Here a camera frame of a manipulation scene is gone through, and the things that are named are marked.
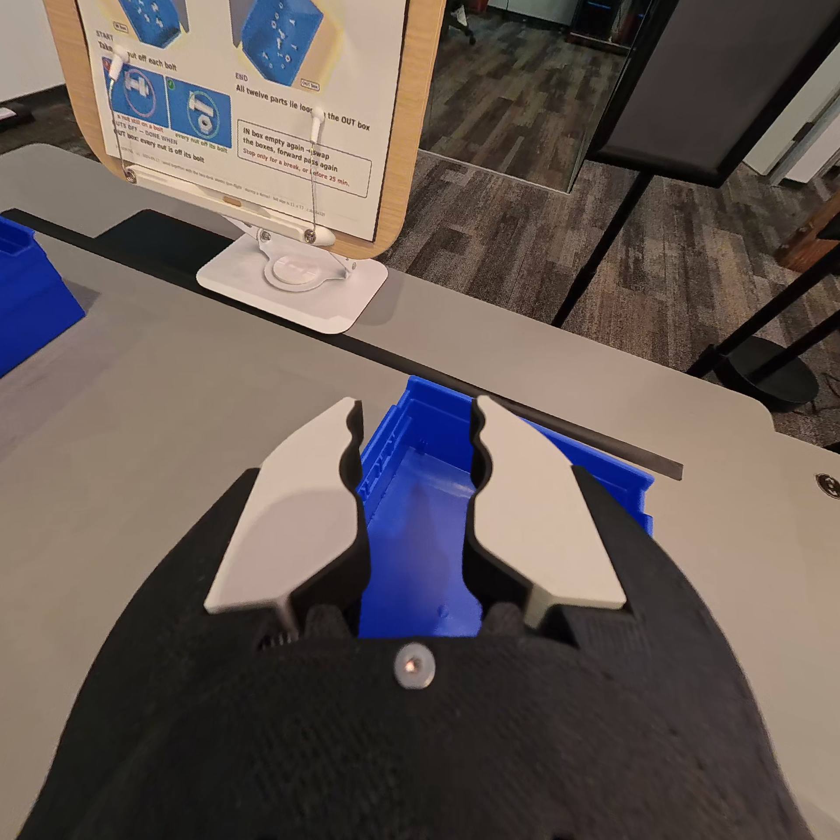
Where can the metal table grommet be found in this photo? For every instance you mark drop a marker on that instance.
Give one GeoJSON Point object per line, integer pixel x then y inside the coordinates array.
{"type": "Point", "coordinates": [829, 486]}

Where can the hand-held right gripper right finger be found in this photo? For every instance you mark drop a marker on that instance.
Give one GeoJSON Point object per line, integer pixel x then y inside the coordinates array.
{"type": "Point", "coordinates": [538, 518]}

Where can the wooden framed dark panel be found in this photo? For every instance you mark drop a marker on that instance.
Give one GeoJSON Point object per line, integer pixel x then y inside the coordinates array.
{"type": "Point", "coordinates": [807, 243]}

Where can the white cabinet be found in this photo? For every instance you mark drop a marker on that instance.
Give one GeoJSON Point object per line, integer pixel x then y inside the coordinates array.
{"type": "Point", "coordinates": [787, 157]}

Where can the white board stand base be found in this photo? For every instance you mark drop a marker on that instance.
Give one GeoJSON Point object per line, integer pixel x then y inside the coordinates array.
{"type": "Point", "coordinates": [328, 302]}

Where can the black framed grey panel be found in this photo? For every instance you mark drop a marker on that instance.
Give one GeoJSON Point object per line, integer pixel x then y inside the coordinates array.
{"type": "Point", "coordinates": [709, 79]}

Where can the wooden instruction board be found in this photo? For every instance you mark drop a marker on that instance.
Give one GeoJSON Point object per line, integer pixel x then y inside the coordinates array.
{"type": "Point", "coordinates": [262, 170]}

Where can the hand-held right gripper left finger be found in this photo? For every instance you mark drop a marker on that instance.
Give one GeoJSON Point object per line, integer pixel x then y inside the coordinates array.
{"type": "Point", "coordinates": [289, 518]}

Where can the blue plastic bin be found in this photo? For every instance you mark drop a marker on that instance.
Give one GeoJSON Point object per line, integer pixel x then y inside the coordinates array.
{"type": "Point", "coordinates": [420, 525]}
{"type": "Point", "coordinates": [33, 308]}

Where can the white board peg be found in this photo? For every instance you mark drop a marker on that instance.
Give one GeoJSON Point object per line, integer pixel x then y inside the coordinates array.
{"type": "Point", "coordinates": [118, 62]}
{"type": "Point", "coordinates": [317, 123]}

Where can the black panel stand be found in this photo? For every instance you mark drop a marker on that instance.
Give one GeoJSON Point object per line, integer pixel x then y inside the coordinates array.
{"type": "Point", "coordinates": [768, 377]}

